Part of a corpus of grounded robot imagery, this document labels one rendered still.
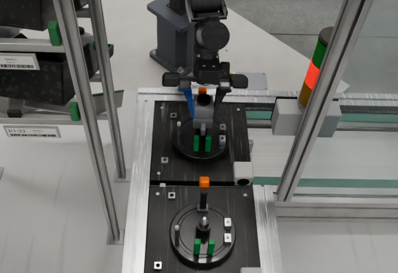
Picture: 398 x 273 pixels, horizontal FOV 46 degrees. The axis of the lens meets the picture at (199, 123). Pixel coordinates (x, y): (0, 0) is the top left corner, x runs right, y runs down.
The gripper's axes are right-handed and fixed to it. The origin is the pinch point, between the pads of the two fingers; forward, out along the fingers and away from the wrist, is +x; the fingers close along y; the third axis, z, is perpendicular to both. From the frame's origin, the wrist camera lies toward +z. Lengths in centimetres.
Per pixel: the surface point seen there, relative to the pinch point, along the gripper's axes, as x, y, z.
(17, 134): 1.8, -32.1, 26.6
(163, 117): 6.1, -9.3, -15.0
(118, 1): -26, -28, -69
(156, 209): 23.2, -10.1, 4.8
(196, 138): 8.3, -1.4, -1.7
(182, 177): 17.8, -4.4, -1.4
